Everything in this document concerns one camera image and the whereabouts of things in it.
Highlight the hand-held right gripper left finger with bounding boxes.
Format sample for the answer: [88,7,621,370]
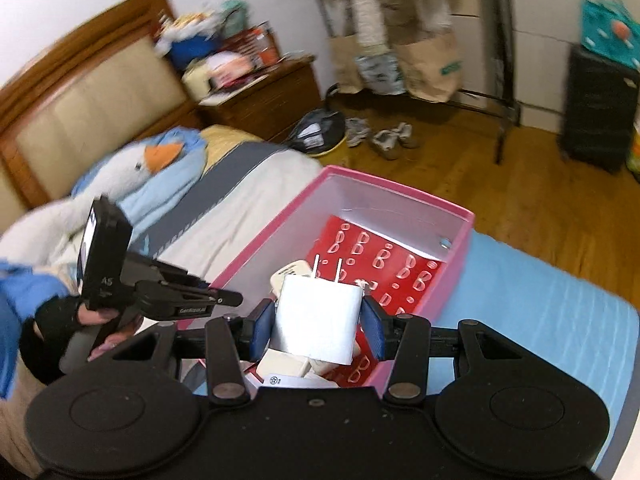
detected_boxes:
[107,299,278,406]

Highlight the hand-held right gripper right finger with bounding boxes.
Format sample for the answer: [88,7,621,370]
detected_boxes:
[361,294,533,405]

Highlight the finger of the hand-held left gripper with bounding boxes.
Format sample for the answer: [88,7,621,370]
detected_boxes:
[202,287,244,307]

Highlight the white plug charger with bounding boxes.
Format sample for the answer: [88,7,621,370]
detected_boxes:
[270,255,365,367]

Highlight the cream rounded adapter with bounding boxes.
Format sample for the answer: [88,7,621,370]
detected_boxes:
[271,259,316,293]

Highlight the pink plastic storage box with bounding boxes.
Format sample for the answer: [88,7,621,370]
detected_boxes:
[177,165,475,401]

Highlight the person's left forearm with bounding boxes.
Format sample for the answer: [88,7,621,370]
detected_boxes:
[0,259,76,401]

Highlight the person's left hand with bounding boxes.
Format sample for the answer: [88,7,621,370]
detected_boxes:
[20,297,120,386]

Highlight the white goose plush blue hood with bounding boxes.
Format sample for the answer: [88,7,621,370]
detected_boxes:
[0,127,208,281]

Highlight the blue striped bedsheet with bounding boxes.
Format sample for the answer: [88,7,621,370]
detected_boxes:
[0,125,640,480]

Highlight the wooden padded headboard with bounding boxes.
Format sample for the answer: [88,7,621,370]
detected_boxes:
[0,0,201,236]

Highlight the grey sneaker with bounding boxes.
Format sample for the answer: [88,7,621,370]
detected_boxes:
[345,117,373,148]
[392,122,421,150]
[367,129,401,161]

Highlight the person's beige clothing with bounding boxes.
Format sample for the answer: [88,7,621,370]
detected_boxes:
[0,375,46,480]

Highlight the dark basin yellow rim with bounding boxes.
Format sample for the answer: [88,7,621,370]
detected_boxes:
[287,107,348,157]

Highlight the cream bag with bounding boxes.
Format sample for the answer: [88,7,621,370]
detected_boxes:
[181,62,218,101]

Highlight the wooden nightstand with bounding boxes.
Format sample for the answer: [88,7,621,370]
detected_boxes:
[197,57,323,143]

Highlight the tissue box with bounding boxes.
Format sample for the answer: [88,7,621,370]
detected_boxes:
[210,55,253,88]

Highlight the blue bag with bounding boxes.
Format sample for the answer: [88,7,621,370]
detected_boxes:
[167,35,223,71]

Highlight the white green printed bag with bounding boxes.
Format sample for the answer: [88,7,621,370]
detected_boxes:
[355,52,406,96]

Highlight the bottle with orange label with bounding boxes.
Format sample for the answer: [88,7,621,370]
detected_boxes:
[250,25,278,66]

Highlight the plain brown paper bag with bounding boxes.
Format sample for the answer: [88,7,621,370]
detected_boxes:
[327,35,368,95]

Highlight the brown paper bag green print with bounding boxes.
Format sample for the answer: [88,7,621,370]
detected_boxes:
[395,30,466,103]

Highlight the black metal garment rack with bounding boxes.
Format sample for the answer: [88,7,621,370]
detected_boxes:
[325,0,523,166]

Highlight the colourful gift bag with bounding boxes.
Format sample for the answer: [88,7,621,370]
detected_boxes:
[625,127,640,183]

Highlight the black suitcase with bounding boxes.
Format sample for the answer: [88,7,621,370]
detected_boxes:
[557,42,640,176]

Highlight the white fluffy scarf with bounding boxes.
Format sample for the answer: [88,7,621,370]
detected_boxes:
[345,0,391,56]

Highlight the white wardrobe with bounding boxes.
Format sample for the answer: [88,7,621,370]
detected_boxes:
[440,0,601,116]

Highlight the teal dotted bag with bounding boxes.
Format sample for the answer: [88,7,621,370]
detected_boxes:
[580,0,640,73]

